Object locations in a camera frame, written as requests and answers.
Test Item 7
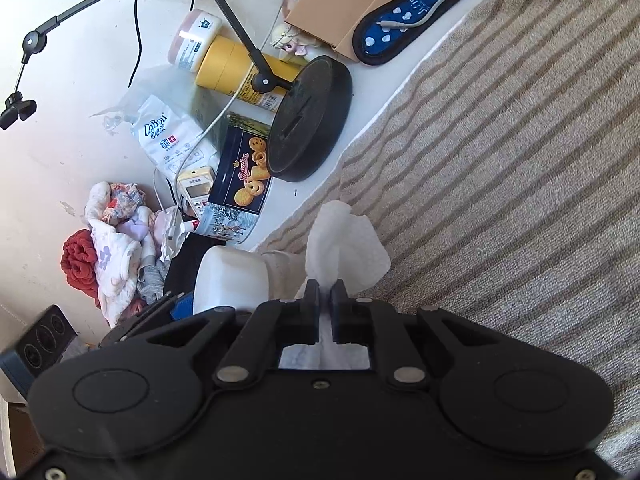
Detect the red cloth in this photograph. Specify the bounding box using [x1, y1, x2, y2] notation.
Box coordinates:
[61, 229, 101, 306]

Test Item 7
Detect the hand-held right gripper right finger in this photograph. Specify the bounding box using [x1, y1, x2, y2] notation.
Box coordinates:
[328, 280, 501, 390]

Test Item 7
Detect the pink lidded cream jar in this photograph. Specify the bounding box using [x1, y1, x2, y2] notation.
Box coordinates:
[167, 9, 223, 72]

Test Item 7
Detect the grey sock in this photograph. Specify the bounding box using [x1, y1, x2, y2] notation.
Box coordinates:
[137, 260, 171, 306]

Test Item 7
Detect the white remote control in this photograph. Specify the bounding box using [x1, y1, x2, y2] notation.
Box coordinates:
[176, 166, 217, 221]

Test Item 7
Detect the white floral cloth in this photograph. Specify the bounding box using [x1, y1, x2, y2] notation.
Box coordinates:
[90, 220, 146, 326]

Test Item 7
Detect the pale lilac cloth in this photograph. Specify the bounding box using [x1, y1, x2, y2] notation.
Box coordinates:
[120, 205, 171, 261]

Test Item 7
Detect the blue dotted fabric pad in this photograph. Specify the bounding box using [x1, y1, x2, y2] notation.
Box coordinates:
[352, 0, 511, 67]

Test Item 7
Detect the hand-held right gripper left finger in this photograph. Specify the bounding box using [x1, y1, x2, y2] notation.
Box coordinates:
[142, 280, 321, 387]

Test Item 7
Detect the black cable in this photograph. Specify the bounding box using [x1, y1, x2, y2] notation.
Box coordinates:
[127, 0, 198, 88]

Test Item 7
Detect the white paper towel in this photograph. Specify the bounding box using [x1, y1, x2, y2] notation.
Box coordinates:
[279, 201, 392, 371]

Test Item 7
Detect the patterned crumpled cloth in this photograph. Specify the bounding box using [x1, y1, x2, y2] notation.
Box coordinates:
[85, 181, 148, 226]

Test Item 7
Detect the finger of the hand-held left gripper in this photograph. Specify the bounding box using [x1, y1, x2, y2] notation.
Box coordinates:
[170, 294, 197, 321]
[97, 291, 183, 352]

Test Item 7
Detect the blue cookie tin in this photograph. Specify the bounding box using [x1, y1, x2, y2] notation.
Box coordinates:
[200, 112, 275, 246]

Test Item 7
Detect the brown paper bag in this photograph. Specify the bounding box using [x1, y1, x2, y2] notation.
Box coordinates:
[284, 0, 458, 63]

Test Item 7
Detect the small pink white figurine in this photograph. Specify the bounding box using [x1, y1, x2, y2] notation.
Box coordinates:
[270, 25, 311, 63]

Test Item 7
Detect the beige striped blanket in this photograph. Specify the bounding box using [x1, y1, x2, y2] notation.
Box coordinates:
[250, 0, 640, 473]

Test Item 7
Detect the yellow cylindrical tube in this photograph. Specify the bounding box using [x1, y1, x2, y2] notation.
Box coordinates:
[195, 35, 306, 113]

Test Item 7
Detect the white cable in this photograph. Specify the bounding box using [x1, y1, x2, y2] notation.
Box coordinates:
[152, 72, 286, 211]

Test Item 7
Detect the white wipes packet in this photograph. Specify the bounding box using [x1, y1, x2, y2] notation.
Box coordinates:
[131, 95, 221, 181]

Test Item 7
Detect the black cloth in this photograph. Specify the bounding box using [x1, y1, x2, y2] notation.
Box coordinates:
[165, 240, 221, 311]

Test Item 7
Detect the black articulated desk stand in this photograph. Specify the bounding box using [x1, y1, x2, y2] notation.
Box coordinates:
[0, 0, 353, 183]

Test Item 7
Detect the clear plastic bag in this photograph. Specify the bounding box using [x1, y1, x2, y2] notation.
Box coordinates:
[90, 62, 231, 171]

